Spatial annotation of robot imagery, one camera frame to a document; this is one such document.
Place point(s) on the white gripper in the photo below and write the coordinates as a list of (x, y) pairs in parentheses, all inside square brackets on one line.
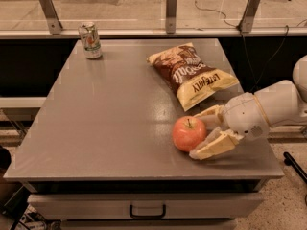
[(246, 115)]

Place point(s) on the red apple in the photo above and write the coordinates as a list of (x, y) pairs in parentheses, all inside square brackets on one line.
[(188, 132)]

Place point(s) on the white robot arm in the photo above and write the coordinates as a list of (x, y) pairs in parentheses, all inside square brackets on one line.
[(285, 102)]

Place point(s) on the green 7up can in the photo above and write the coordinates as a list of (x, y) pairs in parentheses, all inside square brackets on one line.
[(90, 40)]

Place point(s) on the brown yellow chip bag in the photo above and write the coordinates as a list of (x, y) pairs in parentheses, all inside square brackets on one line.
[(188, 76)]

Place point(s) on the black floor bar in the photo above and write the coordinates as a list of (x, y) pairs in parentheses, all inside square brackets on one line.
[(290, 161)]

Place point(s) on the white drawer front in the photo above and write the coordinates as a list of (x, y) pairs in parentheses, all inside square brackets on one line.
[(116, 206)]

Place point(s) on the black drawer handle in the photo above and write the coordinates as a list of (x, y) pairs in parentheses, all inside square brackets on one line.
[(147, 213)]

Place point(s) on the right metal bracket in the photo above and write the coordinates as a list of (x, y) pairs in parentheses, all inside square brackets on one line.
[(246, 23)]

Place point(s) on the left metal bracket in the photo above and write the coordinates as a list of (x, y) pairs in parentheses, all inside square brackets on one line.
[(51, 16)]

